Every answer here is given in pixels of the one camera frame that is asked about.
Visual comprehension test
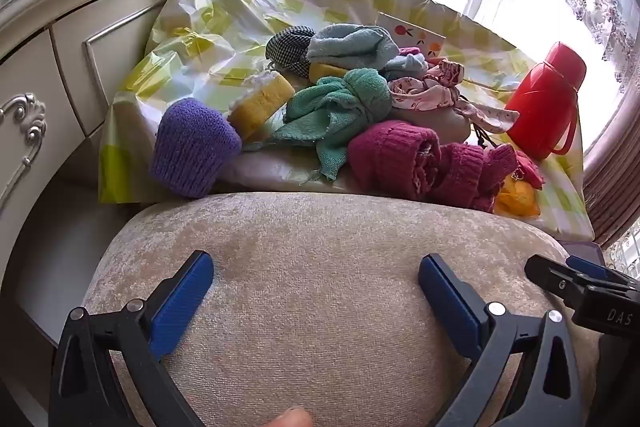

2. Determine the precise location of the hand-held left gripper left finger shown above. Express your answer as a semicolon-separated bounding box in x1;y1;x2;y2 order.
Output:
48;250;216;427

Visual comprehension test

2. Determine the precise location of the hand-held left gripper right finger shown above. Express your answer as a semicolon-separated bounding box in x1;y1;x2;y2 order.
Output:
418;254;585;427

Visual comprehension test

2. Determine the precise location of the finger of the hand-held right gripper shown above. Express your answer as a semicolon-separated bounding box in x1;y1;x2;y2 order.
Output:
524;254;591;308
566;255;640;293

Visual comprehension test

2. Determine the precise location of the grey drawstring pouch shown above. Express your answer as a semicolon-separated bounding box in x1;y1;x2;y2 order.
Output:
390;104;473;145

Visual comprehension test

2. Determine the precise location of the light blue terry towel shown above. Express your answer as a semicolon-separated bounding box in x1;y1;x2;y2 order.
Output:
306;24;401;70

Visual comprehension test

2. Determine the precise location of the person's left hand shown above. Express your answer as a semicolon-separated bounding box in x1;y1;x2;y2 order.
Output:
264;408;313;427

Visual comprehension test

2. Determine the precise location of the brown pleated curtain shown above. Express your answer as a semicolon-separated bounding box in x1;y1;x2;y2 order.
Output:
582;92;640;253

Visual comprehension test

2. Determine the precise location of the orange yellow cloth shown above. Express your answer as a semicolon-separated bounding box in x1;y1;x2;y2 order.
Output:
494;174;542;217

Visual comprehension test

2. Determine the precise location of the magenta knitted cloth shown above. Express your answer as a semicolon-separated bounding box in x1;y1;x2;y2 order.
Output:
347;119;443;202
435;142;545;212

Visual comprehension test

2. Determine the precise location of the beige velvet stool cushion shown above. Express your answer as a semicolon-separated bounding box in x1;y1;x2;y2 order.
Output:
82;192;608;427

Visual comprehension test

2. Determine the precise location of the purple knitted hat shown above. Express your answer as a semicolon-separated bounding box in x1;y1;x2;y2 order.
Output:
150;98;244;199

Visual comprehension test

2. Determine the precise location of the red thermos flask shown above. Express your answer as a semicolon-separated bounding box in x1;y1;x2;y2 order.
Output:
504;42;587;160

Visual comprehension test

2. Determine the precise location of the pink floral cloth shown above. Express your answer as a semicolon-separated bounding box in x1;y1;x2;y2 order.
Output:
387;59;521;134

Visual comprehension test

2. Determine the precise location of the yellow sponge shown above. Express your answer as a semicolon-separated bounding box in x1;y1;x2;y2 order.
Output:
226;69;297;142
307;62;351;84

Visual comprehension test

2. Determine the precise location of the green terry towel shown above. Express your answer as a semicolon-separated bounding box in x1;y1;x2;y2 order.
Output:
270;68;393;182

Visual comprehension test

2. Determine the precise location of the light blue fuzzy sock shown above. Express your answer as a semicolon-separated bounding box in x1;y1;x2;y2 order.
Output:
385;54;430;80

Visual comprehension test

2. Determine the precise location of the white fruit print pouch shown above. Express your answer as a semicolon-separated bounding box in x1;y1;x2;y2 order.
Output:
375;12;447;58

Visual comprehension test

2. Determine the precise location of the cream carved dresser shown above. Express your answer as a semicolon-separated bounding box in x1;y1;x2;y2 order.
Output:
0;0;217;343

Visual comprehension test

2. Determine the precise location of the black white checkered cloth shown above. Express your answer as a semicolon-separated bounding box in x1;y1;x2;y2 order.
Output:
265;27;318;78

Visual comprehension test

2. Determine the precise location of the yellow checkered plastic tablecloth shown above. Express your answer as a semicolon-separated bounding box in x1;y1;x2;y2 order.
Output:
98;0;596;242

